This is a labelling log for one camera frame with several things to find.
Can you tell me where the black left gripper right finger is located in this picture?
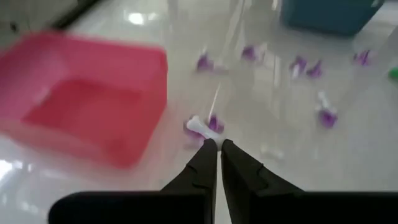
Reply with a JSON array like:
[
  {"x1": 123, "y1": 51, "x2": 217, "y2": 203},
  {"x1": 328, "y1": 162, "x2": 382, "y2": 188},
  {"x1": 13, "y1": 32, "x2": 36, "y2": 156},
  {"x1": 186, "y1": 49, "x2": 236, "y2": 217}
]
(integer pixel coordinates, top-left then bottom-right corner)
[{"x1": 221, "y1": 139, "x2": 304, "y2": 194}]

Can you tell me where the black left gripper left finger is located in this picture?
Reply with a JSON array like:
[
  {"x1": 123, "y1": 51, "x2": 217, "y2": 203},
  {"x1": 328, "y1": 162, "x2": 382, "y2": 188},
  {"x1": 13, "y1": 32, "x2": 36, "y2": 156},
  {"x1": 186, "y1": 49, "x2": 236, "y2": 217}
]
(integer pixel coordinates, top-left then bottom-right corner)
[{"x1": 160, "y1": 138, "x2": 218, "y2": 194}]

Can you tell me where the pink plastic bin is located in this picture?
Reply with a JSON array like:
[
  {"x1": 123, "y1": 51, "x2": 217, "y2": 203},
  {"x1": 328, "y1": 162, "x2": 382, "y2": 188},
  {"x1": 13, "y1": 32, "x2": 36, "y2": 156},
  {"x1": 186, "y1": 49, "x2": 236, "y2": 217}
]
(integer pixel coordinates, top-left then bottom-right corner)
[{"x1": 0, "y1": 30, "x2": 170, "y2": 170}]

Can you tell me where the teal plastic bin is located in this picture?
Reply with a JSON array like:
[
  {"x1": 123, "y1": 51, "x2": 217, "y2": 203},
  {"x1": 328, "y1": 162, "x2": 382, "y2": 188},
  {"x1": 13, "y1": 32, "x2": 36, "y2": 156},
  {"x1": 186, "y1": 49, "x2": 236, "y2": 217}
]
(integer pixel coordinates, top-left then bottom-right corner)
[{"x1": 279, "y1": 0, "x2": 386, "y2": 37}]

